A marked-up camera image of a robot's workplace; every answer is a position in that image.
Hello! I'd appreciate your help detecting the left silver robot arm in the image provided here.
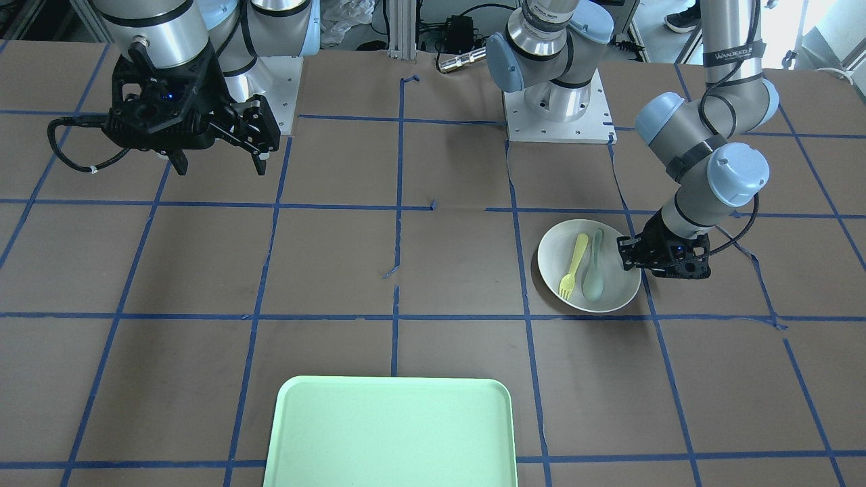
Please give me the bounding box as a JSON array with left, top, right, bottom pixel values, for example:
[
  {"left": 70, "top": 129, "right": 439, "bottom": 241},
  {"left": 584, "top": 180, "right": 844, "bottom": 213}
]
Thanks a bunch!
[{"left": 486, "top": 1, "right": 779, "bottom": 279}]

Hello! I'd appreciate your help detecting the white round plate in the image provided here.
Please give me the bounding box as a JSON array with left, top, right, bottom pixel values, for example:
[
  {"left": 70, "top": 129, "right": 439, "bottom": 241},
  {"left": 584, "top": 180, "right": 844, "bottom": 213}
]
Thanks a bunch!
[{"left": 536, "top": 219, "right": 641, "bottom": 312}]

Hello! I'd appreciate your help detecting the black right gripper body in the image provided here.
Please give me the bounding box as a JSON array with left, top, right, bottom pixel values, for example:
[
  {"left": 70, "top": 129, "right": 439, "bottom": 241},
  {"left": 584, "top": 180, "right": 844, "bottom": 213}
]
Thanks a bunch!
[{"left": 103, "top": 47, "right": 281, "bottom": 156}]

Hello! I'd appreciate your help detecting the green rectangular tray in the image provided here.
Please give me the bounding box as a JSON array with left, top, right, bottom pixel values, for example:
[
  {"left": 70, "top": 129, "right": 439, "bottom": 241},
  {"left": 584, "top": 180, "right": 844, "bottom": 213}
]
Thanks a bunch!
[{"left": 263, "top": 375, "right": 519, "bottom": 486}]

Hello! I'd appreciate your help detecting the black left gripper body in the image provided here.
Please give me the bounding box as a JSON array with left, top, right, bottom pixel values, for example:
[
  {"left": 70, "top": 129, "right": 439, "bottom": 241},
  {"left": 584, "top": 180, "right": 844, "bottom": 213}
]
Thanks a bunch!
[{"left": 634, "top": 212, "right": 711, "bottom": 279}]

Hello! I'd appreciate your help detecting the green plastic spoon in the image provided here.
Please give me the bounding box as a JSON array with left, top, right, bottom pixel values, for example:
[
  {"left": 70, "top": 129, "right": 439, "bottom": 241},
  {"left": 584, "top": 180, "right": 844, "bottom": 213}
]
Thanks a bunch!
[{"left": 582, "top": 229, "right": 604, "bottom": 301}]

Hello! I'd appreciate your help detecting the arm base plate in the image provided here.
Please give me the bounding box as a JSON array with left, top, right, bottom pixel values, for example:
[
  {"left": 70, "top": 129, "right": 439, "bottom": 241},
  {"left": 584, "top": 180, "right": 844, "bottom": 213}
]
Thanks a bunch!
[
  {"left": 225, "top": 56, "right": 305, "bottom": 135},
  {"left": 502, "top": 71, "right": 618, "bottom": 144}
]

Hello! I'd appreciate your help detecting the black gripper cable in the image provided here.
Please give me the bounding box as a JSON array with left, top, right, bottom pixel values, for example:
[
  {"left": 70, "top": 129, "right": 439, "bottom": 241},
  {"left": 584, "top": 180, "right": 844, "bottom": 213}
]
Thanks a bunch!
[{"left": 47, "top": 115, "right": 133, "bottom": 174}]

